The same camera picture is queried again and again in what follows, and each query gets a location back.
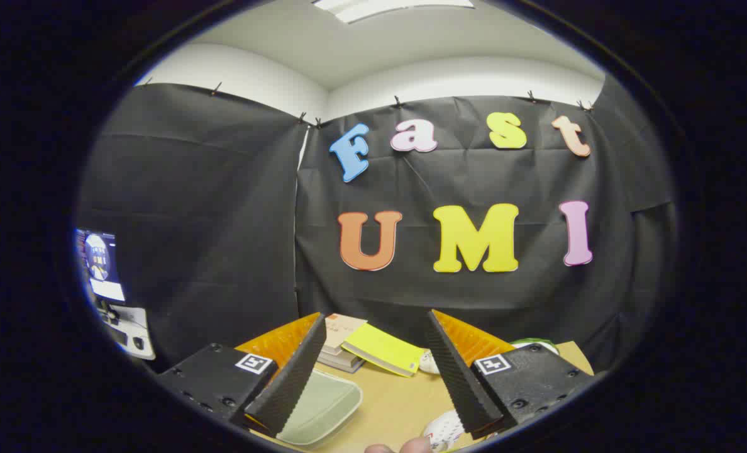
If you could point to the green fabric storage box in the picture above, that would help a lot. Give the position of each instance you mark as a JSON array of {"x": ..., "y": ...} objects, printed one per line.
[{"x": 323, "y": 406}]

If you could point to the tan cover book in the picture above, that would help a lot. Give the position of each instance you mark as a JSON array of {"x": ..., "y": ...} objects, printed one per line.
[{"x": 342, "y": 330}]

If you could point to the dark spine book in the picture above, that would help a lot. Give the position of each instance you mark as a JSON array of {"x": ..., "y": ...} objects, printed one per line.
[
  {"x": 345, "y": 366},
  {"x": 336, "y": 356}
]

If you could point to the white canvas shoe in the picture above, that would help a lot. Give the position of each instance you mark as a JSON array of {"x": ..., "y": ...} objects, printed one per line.
[{"x": 446, "y": 431}]

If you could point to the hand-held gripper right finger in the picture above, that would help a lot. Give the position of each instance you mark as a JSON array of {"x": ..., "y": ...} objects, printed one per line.
[{"x": 464, "y": 384}]

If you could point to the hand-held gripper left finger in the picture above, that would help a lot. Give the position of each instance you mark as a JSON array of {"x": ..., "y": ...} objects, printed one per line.
[{"x": 288, "y": 384}]

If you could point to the white duck plush toy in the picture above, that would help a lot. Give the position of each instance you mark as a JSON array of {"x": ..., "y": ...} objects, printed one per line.
[{"x": 429, "y": 362}]

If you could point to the watermelon slice plush toy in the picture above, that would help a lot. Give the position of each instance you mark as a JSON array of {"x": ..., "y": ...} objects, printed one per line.
[{"x": 537, "y": 343}]

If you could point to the ceiling light panel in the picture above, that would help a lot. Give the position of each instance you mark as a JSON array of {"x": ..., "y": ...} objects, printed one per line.
[{"x": 392, "y": 7}]

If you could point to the yellow cover book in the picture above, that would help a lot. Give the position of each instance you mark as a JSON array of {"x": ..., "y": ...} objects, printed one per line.
[{"x": 383, "y": 349}]

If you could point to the computer monitor screen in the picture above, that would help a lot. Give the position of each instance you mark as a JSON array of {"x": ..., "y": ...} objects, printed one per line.
[{"x": 100, "y": 264}]

